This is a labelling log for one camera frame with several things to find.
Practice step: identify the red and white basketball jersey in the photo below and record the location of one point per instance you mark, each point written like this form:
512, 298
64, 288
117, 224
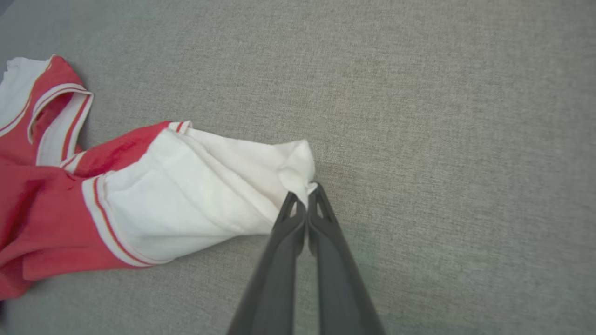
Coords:
177, 200

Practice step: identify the grey fabric sofa cushion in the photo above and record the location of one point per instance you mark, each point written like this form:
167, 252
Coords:
442, 139

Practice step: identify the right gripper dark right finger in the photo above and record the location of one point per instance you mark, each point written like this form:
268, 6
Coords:
340, 288

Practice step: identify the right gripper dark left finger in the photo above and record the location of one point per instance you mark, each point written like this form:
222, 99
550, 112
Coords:
274, 279

